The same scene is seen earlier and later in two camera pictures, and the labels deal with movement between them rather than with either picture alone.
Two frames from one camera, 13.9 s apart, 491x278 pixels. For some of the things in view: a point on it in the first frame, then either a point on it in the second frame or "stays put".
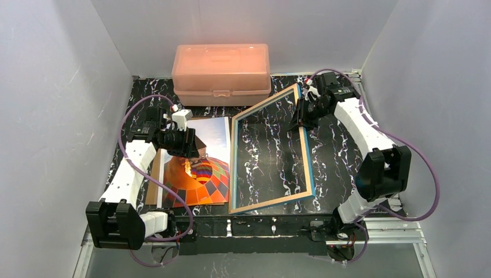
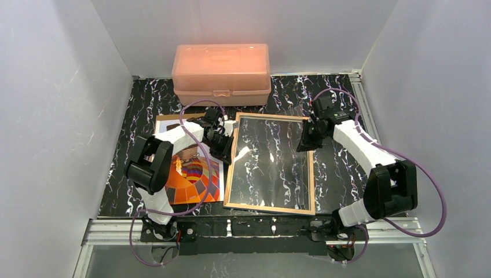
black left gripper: x=187 y=144 -> x=222 y=143
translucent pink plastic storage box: x=221 y=75 stays put
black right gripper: x=304 y=113 -> x=309 y=134
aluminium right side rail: x=356 y=77 stays put
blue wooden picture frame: x=233 y=202 -> x=230 y=166
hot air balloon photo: x=202 y=180 stays put
